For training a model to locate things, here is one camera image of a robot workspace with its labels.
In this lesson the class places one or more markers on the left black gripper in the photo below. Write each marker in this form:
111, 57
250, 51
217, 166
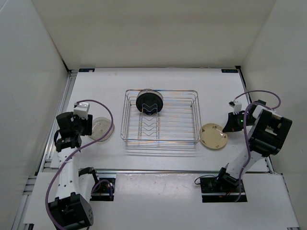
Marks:
88, 123

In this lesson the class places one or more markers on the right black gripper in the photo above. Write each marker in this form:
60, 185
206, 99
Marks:
230, 125

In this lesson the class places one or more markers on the cream floral plate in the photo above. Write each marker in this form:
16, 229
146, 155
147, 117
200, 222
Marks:
213, 137

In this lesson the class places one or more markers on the clear glass plate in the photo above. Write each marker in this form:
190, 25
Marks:
100, 127
144, 91

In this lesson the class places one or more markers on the black round plate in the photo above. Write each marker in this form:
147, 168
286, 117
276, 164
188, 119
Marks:
149, 103

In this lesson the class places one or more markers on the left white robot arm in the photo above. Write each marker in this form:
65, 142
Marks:
70, 209

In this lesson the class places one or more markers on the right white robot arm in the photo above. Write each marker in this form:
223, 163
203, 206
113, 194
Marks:
266, 137

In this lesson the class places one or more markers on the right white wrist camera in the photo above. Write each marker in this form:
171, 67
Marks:
237, 107

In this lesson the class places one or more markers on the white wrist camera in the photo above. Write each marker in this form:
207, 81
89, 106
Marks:
237, 107
81, 110

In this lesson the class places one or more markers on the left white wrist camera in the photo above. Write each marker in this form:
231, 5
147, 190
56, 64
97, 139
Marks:
81, 110

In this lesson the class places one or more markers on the chrome wire dish rack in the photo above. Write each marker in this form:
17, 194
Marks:
179, 121

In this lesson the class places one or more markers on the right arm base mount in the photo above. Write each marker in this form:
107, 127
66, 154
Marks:
215, 189

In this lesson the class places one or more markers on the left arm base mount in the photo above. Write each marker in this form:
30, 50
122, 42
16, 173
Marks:
102, 192

